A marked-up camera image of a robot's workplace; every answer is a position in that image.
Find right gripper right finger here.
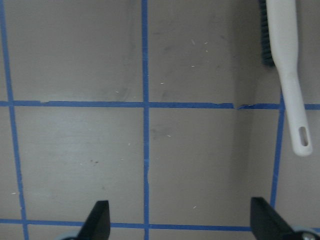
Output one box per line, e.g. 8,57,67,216
250,197,295,240

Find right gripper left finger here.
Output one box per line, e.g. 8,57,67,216
77,200,111,240

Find white hand brush black bristles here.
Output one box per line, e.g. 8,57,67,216
258,0,313,157

